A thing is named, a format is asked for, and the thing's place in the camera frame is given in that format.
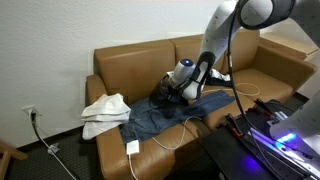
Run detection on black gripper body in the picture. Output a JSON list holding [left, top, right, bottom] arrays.
[[161, 73, 188, 103]]

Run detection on blue denim trousers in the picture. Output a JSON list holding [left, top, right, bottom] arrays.
[[119, 79, 237, 145]]

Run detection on brown leather couch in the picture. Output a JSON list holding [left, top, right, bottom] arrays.
[[85, 28, 318, 180]]

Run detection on black crumpled garment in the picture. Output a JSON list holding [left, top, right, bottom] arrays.
[[204, 77, 231, 88]]

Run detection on white folded cloth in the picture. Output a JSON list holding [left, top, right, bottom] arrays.
[[80, 93, 132, 141]]

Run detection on white power adapter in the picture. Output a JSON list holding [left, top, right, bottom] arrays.
[[125, 139, 141, 156]]

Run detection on black orange clamp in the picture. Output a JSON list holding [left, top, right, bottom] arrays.
[[224, 113, 244, 138]]

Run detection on black robot table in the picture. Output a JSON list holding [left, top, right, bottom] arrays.
[[199, 98, 320, 180]]

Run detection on black red clamp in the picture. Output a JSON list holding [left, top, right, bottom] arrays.
[[254, 98, 278, 117]]

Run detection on small white floor tag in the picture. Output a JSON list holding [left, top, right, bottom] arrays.
[[47, 143, 60, 155]]

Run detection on light wooden side table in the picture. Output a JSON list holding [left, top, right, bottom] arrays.
[[259, 31, 320, 62]]

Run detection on wooden furniture leg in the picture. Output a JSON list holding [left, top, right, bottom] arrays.
[[0, 141, 29, 180]]

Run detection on white charging cable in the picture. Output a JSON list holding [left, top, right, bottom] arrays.
[[152, 82, 261, 151]]

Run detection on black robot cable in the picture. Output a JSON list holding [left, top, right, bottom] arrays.
[[227, 6, 294, 180]]

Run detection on white adapter power cord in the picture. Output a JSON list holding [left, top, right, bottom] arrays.
[[127, 153, 139, 180]]

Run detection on metal base rail plate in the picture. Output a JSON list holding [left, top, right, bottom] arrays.
[[246, 109, 320, 176]]

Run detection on black plugged power cord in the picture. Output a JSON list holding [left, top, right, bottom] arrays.
[[29, 111, 79, 180]]

